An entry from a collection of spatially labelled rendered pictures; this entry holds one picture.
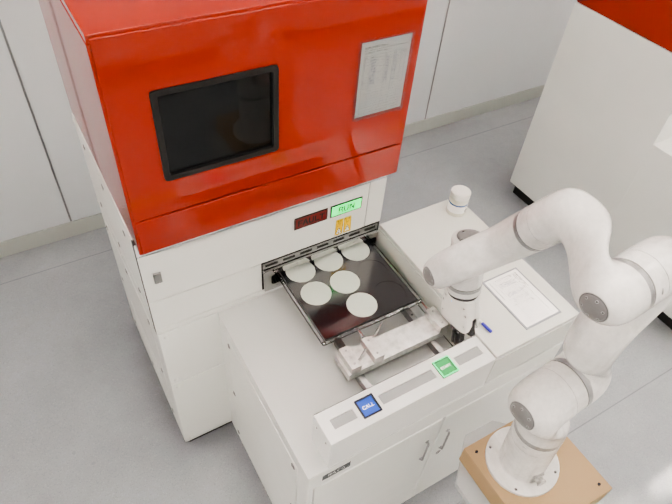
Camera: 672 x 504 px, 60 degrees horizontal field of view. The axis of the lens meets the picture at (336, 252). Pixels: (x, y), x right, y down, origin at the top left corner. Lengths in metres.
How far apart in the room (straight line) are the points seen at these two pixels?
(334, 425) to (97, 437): 1.39
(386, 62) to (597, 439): 1.99
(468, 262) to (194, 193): 0.69
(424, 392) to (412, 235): 0.61
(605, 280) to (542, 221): 0.18
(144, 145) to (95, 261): 2.02
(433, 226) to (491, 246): 0.83
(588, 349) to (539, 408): 0.19
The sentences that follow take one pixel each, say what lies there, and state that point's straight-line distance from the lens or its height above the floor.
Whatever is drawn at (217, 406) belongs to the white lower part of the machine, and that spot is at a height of 0.25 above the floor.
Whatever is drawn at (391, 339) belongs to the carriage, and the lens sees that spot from 1.81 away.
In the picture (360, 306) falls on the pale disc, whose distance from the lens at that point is 1.85.
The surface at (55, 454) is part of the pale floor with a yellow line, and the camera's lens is 2.74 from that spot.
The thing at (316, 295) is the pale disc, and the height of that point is 0.90.
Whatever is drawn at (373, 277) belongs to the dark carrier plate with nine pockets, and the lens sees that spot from 1.94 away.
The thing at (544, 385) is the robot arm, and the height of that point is 1.31.
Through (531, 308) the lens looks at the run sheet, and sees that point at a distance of 1.90.
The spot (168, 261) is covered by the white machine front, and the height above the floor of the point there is 1.12.
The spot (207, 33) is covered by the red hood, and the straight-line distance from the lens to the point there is 1.29.
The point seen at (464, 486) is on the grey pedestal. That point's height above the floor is 0.82.
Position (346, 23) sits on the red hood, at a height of 1.74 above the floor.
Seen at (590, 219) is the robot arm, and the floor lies 1.71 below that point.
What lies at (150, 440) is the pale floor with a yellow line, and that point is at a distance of 2.66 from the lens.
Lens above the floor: 2.34
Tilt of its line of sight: 46 degrees down
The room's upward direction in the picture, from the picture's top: 6 degrees clockwise
